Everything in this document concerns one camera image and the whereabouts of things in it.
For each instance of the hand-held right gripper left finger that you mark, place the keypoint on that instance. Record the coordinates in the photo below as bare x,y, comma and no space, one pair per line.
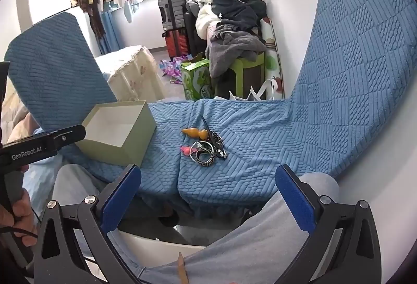
120,199

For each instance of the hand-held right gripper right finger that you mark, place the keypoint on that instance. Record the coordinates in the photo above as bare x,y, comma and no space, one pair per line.
296,202

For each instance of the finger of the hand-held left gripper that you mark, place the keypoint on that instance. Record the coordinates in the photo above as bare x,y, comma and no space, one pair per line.
70,135

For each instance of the pale green cardboard box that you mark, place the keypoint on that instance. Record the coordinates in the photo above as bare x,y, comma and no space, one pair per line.
107,152

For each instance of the orange gourd pendant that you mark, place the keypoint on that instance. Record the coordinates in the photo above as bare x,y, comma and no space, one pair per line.
192,133

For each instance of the black rhinestone hair clip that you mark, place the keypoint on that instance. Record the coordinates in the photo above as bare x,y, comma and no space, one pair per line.
208,131

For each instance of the person's left hand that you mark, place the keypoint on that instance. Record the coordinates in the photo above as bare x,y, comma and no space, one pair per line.
19,212

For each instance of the light blue cloth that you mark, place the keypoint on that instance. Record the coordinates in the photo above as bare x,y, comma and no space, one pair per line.
39,179

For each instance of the cream blanket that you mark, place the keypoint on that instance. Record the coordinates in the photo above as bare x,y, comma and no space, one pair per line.
13,114

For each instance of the person's left leg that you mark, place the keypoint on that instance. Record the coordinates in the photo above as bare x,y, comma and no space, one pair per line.
78,183

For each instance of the pink pendant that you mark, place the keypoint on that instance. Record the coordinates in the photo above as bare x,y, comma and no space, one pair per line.
186,150

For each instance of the silver patterned bangle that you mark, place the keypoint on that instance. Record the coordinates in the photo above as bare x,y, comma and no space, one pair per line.
204,164

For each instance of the bed with cream cover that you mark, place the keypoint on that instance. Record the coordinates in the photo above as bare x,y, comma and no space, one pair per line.
133,69

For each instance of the wooden pencil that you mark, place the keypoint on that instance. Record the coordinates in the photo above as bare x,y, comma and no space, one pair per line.
182,267

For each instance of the thin silver bangle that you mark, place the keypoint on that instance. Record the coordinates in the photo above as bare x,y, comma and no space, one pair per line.
195,144

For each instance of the blue curtain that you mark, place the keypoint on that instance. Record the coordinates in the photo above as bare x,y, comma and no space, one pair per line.
110,30

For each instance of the white tote bag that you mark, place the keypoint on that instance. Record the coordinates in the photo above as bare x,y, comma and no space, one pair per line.
260,93

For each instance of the colourful wrapping paper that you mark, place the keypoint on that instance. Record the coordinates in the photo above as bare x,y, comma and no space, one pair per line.
171,69

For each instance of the green printed carton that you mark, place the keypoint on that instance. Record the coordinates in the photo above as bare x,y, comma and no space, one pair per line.
195,82

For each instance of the red suitcase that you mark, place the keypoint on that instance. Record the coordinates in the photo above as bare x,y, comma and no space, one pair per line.
176,43

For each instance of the green plastic stool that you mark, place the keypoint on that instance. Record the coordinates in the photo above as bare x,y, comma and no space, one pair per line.
237,67

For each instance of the rolled apple print mat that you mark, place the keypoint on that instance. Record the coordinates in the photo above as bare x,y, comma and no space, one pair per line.
272,56

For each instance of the black suitcase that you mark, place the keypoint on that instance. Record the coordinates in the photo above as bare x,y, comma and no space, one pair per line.
192,33

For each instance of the pile of clothes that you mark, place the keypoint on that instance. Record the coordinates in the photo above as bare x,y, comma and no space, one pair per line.
234,17

